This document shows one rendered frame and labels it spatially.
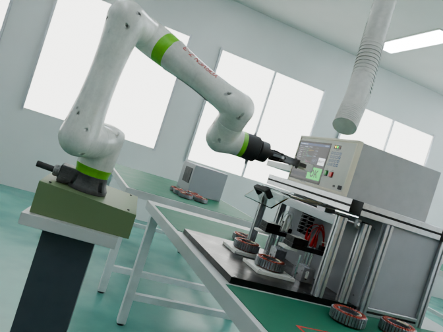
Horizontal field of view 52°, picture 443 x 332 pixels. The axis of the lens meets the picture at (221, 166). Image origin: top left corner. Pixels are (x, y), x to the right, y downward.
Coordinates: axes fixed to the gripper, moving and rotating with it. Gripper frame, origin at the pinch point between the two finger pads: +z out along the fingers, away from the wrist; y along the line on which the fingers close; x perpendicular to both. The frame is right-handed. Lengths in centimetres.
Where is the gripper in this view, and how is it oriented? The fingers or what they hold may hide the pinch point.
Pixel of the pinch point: (304, 166)
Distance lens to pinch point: 174.4
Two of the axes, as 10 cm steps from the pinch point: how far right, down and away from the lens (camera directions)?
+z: 9.0, 2.9, 3.2
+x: 3.1, -9.5, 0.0
